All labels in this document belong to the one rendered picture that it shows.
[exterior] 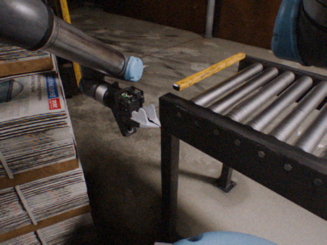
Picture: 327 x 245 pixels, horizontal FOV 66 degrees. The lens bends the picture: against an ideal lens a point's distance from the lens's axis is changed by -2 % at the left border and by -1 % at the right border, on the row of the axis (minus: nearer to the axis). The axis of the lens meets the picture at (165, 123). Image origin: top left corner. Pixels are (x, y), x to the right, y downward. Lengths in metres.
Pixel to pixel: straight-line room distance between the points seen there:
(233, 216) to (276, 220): 0.23
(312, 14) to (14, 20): 0.43
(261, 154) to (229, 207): 0.90
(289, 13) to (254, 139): 0.42
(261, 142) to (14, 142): 0.65
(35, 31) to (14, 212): 0.63
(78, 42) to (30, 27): 0.12
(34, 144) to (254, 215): 1.16
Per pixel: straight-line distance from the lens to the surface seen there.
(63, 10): 2.38
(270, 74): 1.06
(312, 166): 0.63
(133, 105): 0.76
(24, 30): 0.52
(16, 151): 0.82
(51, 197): 0.95
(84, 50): 0.62
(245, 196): 1.60
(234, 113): 0.75
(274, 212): 1.58
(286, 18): 0.29
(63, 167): 0.86
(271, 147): 0.65
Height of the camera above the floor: 1.18
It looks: 34 degrees down
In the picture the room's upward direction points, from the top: straight up
